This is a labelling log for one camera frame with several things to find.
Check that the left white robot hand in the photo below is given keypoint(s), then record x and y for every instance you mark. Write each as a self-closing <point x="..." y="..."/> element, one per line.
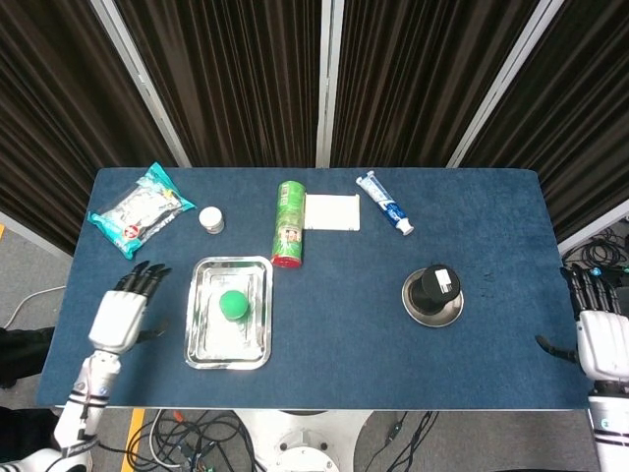
<point x="118" y="319"/>

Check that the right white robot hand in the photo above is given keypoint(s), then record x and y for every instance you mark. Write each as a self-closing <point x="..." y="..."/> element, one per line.
<point x="604" y="344"/>

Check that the green ball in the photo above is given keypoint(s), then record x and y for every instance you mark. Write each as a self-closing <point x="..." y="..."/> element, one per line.
<point x="233" y="305"/>

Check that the black cylindrical container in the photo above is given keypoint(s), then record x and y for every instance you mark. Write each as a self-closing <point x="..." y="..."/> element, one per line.
<point x="437" y="285"/>

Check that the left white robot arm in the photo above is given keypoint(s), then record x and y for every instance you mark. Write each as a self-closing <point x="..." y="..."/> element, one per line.
<point x="83" y="403"/>

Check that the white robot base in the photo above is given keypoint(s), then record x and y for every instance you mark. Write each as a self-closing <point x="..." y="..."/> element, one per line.
<point x="300" y="442"/>

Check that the rectangular steel tray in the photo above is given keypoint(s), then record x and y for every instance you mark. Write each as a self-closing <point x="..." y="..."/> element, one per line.
<point x="216" y="349"/>

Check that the teal snack bag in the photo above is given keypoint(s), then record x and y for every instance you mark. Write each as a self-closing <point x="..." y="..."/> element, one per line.
<point x="137" y="211"/>

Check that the small white jar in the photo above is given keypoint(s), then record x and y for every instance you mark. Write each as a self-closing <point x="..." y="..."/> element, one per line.
<point x="211" y="220"/>

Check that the round steel plate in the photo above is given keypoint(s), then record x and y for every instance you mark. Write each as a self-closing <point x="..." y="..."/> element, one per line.
<point x="432" y="319"/>

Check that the green chips can red lid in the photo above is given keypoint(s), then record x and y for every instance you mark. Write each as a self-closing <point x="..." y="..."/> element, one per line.
<point x="289" y="221"/>

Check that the dark brown curtain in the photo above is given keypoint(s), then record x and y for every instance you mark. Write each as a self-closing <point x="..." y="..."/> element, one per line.
<point x="59" y="123"/>
<point x="231" y="74"/>
<point x="417" y="74"/>
<point x="580" y="123"/>

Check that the blue table cloth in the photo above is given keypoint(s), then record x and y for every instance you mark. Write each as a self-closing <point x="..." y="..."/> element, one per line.
<point x="344" y="359"/>

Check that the white plastic box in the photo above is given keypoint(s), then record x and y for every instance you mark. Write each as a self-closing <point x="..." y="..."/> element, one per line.
<point x="331" y="212"/>

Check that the blue white toothpaste tube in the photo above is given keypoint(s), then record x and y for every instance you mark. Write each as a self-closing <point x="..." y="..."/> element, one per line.
<point x="385" y="204"/>

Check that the white partition post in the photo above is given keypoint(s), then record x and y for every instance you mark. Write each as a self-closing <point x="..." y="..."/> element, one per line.
<point x="328" y="83"/>
<point x="142" y="83"/>
<point x="506" y="83"/>

